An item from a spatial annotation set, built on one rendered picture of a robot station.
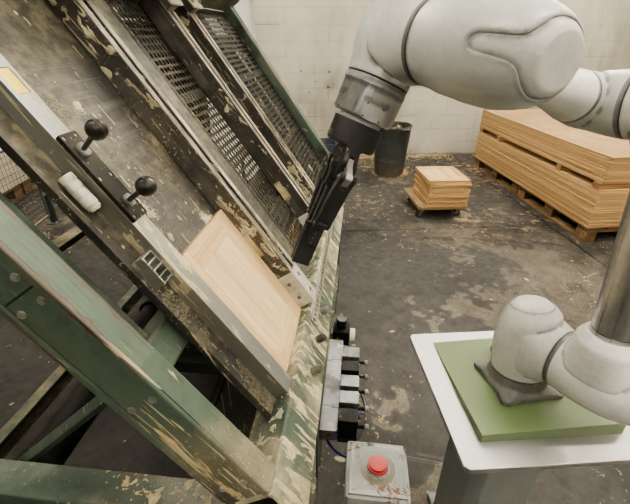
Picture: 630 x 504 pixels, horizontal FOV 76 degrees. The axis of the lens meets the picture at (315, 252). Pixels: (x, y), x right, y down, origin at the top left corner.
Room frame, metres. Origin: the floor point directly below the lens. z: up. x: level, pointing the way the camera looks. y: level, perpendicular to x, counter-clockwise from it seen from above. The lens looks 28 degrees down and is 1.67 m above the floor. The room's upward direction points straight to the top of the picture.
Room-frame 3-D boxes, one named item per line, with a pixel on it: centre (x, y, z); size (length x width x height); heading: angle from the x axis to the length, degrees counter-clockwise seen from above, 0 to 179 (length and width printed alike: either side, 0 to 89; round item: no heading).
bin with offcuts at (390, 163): (5.39, -1.02, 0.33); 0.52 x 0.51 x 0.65; 4
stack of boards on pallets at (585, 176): (4.53, -2.87, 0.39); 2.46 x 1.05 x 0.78; 4
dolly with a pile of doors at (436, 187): (4.12, -1.29, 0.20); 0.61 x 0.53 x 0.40; 4
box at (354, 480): (0.49, -0.12, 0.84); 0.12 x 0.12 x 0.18; 84
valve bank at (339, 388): (0.93, -0.10, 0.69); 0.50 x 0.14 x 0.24; 174
